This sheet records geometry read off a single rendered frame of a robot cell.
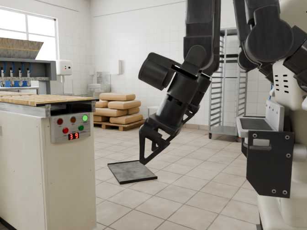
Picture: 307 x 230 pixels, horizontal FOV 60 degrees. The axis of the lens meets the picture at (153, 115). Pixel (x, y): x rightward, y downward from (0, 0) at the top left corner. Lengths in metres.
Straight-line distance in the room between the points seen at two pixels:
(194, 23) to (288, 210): 0.50
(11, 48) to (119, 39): 4.57
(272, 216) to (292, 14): 0.51
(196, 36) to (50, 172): 1.19
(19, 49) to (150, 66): 1.75
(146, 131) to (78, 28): 6.49
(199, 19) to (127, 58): 5.86
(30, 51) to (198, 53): 1.87
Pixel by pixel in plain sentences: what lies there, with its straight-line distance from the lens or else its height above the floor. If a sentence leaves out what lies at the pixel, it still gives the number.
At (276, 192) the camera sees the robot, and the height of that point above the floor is 0.77.
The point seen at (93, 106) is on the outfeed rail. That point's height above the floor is 0.88.
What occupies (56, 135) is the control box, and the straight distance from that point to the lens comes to 1.49.
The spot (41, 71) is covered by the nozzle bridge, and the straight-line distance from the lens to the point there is 2.35.
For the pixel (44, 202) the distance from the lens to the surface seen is 1.61.
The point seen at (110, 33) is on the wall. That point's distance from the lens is 6.79.
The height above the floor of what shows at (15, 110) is 0.85.
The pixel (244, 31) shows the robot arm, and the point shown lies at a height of 1.20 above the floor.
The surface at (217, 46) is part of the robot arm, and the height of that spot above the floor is 1.15.
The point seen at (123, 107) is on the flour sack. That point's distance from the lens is 5.26.
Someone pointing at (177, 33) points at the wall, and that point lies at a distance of 5.73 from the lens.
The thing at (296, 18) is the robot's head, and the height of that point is 1.17.
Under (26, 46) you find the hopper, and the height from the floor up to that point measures 1.27.
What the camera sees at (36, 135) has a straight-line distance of 1.53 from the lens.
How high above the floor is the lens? 1.04
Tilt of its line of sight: 8 degrees down
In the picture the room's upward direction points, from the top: straight up
